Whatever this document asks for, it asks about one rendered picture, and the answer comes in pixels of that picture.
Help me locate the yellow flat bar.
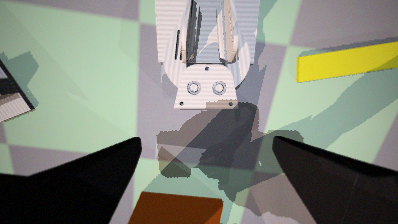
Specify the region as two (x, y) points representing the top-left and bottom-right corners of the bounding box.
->
(296, 41), (398, 82)

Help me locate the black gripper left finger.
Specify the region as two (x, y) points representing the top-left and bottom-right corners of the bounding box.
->
(0, 137), (142, 224)

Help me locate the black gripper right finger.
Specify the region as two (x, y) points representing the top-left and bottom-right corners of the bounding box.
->
(272, 136), (398, 224)

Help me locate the grey metal plate with two round holes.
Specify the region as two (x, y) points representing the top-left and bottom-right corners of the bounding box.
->
(174, 64), (239, 109)

